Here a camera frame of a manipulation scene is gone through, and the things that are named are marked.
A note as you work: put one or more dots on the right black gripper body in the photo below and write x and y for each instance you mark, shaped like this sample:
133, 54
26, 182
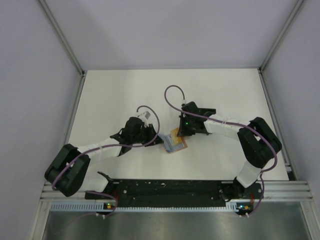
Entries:
186, 128

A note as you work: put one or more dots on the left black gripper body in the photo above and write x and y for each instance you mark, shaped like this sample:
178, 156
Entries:
145, 134

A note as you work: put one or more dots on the gold credit card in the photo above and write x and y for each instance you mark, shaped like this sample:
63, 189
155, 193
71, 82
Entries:
177, 136

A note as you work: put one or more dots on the brown leather card holder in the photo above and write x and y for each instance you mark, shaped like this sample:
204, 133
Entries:
179, 147

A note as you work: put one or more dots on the black plastic card box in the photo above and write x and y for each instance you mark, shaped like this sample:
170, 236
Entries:
207, 112

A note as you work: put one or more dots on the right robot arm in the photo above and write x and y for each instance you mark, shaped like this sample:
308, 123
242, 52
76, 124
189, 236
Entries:
258, 142

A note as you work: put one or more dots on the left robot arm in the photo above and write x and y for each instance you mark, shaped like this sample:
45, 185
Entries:
77, 168

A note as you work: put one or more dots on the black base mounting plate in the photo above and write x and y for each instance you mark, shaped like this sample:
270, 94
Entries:
178, 193

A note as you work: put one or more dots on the shiny metal sheet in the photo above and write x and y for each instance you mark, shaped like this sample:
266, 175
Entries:
272, 221

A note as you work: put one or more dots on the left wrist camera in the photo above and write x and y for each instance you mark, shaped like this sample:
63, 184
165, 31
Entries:
144, 116

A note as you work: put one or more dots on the grey slotted cable duct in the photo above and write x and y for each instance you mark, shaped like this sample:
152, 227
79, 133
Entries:
60, 206

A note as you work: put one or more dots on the aluminium front rail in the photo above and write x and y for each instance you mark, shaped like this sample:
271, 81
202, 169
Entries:
274, 191

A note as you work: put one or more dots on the left aluminium frame post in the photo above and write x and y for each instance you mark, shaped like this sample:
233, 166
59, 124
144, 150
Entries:
61, 36

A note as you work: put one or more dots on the aluminium frame post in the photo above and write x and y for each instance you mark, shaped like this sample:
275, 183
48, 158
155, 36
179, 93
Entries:
61, 36
294, 13

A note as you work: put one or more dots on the right aluminium frame post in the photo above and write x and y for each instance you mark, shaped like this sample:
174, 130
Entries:
294, 13

